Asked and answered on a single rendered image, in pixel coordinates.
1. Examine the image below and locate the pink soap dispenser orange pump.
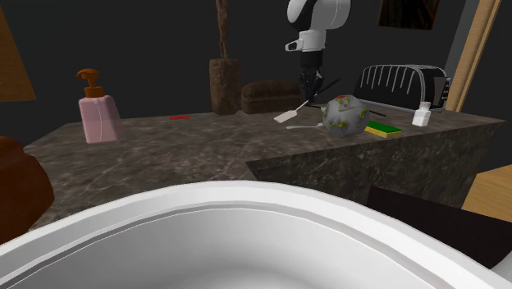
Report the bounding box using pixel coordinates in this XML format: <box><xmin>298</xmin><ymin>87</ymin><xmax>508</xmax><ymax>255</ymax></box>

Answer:
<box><xmin>75</xmin><ymin>68</ymin><xmax>124</xmax><ymax>145</ymax></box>

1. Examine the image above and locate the dark wall picture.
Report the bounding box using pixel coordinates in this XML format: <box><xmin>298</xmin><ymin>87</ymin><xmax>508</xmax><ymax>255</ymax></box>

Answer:
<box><xmin>377</xmin><ymin>0</ymin><xmax>441</xmax><ymax>31</ymax></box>

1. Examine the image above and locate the black toaster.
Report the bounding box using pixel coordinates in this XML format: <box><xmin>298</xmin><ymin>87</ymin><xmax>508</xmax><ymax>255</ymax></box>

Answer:
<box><xmin>353</xmin><ymin>64</ymin><xmax>453</xmax><ymax>113</ymax></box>

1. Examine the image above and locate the small white bottle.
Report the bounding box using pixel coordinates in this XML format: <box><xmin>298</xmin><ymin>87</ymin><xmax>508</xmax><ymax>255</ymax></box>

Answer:
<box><xmin>411</xmin><ymin>101</ymin><xmax>432</xmax><ymax>128</ymax></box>

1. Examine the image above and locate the light wooden door frame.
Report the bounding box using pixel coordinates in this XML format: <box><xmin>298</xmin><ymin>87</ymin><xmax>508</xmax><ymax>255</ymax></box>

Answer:
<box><xmin>444</xmin><ymin>0</ymin><xmax>503</xmax><ymax>113</ymax></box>

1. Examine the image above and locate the white spatula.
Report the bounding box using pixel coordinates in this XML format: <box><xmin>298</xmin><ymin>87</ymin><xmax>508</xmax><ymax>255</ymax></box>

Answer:
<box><xmin>273</xmin><ymin>99</ymin><xmax>310</xmax><ymax>124</ymax></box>

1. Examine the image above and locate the green and yellow sponge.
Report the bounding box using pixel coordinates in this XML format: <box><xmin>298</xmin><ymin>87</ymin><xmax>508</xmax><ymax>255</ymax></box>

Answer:
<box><xmin>363</xmin><ymin>119</ymin><xmax>403</xmax><ymax>140</ymax></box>

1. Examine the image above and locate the brown bread loaf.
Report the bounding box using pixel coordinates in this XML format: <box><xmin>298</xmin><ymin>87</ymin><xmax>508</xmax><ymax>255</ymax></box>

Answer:
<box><xmin>240</xmin><ymin>79</ymin><xmax>304</xmax><ymax>116</ymax></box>

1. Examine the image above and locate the grey patterned ball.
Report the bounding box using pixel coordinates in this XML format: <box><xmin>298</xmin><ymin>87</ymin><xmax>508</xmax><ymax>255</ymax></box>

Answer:
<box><xmin>322</xmin><ymin>94</ymin><xmax>372</xmax><ymax>140</ymax></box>

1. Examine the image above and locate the white spoon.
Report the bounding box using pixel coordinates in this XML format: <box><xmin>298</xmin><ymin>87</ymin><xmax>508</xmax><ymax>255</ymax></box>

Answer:
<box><xmin>286</xmin><ymin>122</ymin><xmax>326</xmax><ymax>131</ymax></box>

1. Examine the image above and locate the brown rounded pot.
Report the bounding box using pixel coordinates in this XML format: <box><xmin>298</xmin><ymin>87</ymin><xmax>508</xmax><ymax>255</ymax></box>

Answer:
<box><xmin>0</xmin><ymin>135</ymin><xmax>55</xmax><ymax>246</ymax></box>

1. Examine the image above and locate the large white basin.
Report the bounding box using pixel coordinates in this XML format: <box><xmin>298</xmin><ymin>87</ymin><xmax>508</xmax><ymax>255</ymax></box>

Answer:
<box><xmin>0</xmin><ymin>179</ymin><xmax>512</xmax><ymax>289</ymax></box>

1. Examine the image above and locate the thin black utensil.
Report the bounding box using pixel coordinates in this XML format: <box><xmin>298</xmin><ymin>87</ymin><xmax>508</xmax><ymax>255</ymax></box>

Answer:
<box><xmin>313</xmin><ymin>78</ymin><xmax>342</xmax><ymax>99</ymax></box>

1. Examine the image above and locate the light wooden furniture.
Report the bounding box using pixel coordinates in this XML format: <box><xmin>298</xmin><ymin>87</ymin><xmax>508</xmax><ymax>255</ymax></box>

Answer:
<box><xmin>461</xmin><ymin>163</ymin><xmax>512</xmax><ymax>223</ymax></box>

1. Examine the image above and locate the brown lamp shade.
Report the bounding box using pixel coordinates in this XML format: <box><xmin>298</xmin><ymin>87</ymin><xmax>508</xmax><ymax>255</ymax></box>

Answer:
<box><xmin>0</xmin><ymin>7</ymin><xmax>38</xmax><ymax>103</ymax></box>

